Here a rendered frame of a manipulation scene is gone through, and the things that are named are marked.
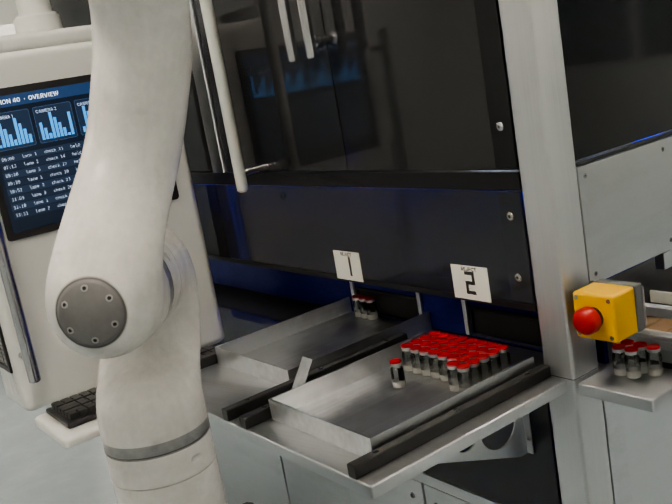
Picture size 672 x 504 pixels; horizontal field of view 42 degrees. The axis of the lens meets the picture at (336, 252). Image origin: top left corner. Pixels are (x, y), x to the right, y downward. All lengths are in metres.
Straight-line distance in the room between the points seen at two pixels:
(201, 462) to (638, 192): 0.85
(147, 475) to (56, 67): 1.17
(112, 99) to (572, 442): 0.91
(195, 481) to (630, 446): 0.82
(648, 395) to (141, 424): 0.74
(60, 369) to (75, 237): 1.13
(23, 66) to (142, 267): 1.13
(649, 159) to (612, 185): 0.10
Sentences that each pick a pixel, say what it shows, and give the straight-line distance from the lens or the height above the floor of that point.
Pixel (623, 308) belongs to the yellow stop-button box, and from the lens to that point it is 1.32.
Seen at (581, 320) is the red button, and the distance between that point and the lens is 1.31.
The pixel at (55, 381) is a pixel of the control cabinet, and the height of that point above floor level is 0.85.
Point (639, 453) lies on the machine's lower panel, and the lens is 1.59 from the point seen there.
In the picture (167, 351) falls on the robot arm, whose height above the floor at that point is 1.14.
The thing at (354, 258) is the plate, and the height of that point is 1.04.
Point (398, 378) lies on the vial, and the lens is 1.45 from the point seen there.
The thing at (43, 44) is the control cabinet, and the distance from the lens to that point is 1.99.
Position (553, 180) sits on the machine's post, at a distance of 1.32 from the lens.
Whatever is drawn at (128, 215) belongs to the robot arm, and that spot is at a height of 1.31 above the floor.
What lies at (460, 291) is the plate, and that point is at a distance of 1.51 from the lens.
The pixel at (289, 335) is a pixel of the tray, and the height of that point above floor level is 0.88.
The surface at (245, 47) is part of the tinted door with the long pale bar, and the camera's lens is 1.91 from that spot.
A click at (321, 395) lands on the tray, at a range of 1.48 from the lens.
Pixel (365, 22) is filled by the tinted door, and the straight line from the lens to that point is 1.57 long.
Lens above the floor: 1.42
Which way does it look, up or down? 12 degrees down
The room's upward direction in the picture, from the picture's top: 10 degrees counter-clockwise
